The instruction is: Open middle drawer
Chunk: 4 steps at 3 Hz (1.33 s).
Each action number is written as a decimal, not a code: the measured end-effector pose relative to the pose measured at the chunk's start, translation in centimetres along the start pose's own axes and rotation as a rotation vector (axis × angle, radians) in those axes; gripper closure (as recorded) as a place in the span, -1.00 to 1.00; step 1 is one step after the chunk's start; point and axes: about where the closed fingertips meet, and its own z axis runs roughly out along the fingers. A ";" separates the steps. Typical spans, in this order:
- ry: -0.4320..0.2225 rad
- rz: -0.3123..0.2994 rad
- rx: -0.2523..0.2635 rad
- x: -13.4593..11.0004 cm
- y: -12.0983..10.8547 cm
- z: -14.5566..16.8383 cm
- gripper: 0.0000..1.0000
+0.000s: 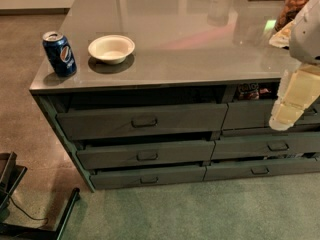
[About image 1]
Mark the glass jar of snacks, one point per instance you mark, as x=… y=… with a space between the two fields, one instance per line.
x=288 y=13

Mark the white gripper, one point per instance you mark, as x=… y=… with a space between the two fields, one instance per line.
x=307 y=39

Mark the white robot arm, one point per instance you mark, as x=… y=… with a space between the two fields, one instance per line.
x=304 y=42

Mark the blue Pepsi soda can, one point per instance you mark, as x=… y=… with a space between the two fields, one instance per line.
x=59 y=53

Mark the snack bags in drawer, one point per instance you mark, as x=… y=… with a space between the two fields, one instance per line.
x=255 y=91

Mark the grey drawer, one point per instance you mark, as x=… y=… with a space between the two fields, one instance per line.
x=261 y=168
x=141 y=121
x=145 y=154
x=266 y=145
x=148 y=177
x=256 y=114

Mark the white paper bowl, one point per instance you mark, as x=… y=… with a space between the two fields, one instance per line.
x=111 y=49

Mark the grey drawer cabinet counter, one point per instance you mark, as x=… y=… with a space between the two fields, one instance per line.
x=186 y=52

